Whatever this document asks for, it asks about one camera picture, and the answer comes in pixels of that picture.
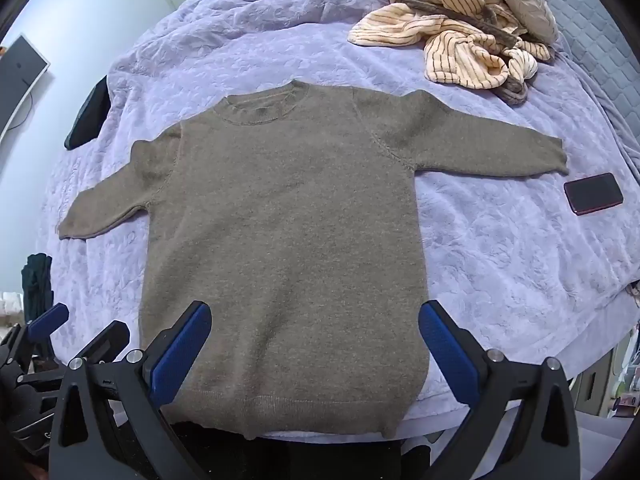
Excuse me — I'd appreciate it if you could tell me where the olive brown knit sweater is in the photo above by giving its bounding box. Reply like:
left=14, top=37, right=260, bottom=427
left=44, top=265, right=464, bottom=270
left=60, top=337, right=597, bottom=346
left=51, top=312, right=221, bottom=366
left=58, top=81, right=566, bottom=438

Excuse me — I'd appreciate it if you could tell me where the dark green hanging cloth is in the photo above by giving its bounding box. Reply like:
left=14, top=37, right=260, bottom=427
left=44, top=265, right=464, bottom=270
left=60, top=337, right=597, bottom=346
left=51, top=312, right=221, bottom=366
left=21, top=252, right=53, bottom=322

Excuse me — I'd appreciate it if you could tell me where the lavender plush bed blanket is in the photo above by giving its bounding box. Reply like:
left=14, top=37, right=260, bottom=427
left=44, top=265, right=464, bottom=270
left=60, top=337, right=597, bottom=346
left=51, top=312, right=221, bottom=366
left=37, top=0, right=640, bottom=436

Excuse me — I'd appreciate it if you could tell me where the black pillow at bedside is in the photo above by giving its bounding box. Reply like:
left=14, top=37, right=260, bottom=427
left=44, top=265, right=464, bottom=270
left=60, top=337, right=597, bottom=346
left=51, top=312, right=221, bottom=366
left=64, top=77, right=111, bottom=151

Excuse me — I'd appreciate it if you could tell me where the black smartphone red case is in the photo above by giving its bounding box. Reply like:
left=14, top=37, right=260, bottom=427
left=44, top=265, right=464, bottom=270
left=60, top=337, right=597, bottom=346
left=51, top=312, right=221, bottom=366
left=564, top=172, right=624, bottom=216

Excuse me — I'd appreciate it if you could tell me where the cream striped garment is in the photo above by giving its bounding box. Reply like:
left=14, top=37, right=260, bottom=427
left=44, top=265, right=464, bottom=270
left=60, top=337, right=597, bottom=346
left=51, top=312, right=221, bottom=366
left=348, top=0, right=554, bottom=106

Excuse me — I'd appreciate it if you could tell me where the grey quilted mattress cover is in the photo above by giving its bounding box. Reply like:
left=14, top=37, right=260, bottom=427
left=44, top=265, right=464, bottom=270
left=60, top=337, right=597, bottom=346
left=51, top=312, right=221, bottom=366
left=547, top=0, right=639, bottom=174

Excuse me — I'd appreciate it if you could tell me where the wall mounted monitor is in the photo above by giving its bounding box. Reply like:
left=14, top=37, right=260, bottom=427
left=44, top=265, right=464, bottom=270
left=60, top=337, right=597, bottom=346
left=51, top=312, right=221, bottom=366
left=0, top=35, right=50, bottom=136

